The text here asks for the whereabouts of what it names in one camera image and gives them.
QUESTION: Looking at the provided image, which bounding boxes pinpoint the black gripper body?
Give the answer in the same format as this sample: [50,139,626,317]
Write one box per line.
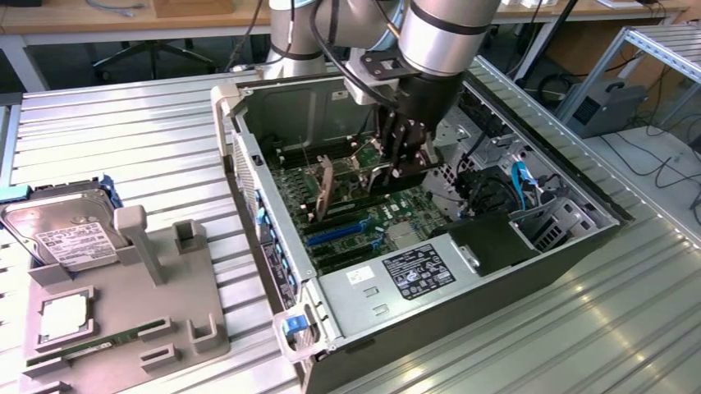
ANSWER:
[397,71,466,128]

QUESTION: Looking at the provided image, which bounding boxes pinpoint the graphics card with black shroud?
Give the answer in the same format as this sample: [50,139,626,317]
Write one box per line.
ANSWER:
[301,153,336,226]

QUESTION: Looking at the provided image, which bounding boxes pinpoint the metal CPU socket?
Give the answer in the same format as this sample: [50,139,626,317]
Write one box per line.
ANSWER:
[341,135,387,181]

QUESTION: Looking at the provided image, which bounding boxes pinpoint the metal optical drive cage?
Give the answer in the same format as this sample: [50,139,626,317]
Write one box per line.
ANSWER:
[431,73,527,165]

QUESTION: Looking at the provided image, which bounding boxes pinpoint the green motherboard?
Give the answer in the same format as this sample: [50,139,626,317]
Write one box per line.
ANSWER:
[265,135,455,276]

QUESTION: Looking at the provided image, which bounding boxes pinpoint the blue expansion slot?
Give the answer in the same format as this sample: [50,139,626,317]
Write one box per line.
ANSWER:
[303,221,368,247]

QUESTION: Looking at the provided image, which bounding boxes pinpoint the black power supply label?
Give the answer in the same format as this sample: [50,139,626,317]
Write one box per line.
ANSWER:
[380,244,459,300]

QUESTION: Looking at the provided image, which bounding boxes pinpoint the metal disk bay cage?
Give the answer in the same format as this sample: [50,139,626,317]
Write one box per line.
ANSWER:
[506,195,619,252]

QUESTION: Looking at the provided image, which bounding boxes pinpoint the silver power supply unit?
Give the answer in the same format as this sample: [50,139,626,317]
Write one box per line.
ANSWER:
[313,234,486,341]

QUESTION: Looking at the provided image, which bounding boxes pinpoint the open black PC case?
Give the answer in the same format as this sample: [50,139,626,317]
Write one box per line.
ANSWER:
[209,59,636,389]

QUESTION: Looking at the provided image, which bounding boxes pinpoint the black office chair base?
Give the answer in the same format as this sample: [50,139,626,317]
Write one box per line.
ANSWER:
[89,39,217,81]

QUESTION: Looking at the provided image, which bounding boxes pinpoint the wooden box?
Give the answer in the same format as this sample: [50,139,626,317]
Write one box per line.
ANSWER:
[149,0,235,18]

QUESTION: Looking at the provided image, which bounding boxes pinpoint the grey plastic parts rack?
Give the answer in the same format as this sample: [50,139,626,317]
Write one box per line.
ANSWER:
[18,204,231,394]

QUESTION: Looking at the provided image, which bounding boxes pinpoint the hard disk with blue carrier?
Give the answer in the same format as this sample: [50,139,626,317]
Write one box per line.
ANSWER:
[0,174,125,274]

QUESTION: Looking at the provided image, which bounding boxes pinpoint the wooden top desk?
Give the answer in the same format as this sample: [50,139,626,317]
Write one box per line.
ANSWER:
[0,0,691,94]

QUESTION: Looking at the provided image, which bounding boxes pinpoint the silver CPU chip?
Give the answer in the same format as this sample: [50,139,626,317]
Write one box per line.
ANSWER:
[38,295,92,341]

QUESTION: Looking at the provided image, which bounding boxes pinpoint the green RAM stick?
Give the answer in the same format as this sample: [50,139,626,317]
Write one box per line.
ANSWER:
[25,323,165,366]

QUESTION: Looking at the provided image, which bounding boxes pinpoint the white and black camera mount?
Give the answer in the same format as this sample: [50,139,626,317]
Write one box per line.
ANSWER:
[343,48,423,106]

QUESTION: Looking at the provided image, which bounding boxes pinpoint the black power wire bundle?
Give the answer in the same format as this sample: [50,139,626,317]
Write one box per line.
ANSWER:
[456,170,519,214]

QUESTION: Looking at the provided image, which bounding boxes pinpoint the blue disk wire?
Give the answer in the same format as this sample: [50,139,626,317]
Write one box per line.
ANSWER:
[508,162,530,214]

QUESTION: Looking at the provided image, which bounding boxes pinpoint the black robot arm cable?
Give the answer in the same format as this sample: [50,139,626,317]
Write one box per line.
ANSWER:
[305,0,400,110]

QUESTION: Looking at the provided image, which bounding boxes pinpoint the coiled black cable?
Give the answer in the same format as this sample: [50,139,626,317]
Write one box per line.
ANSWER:
[535,73,570,103]

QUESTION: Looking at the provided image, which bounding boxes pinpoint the grey box with black handle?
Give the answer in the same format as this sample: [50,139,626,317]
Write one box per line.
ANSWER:
[555,80,650,139]

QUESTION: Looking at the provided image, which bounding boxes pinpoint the grey hanging cable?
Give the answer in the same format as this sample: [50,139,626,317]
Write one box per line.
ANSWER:
[228,0,264,73]

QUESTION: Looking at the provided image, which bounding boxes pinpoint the black floor cable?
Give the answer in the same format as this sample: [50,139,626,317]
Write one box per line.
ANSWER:
[595,122,701,186]

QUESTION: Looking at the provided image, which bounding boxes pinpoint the aluminium slat table frame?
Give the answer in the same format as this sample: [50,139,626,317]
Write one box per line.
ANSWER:
[571,22,701,136]

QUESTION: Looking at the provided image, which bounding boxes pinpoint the light blue cable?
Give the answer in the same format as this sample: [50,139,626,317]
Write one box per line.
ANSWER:
[84,0,146,17]

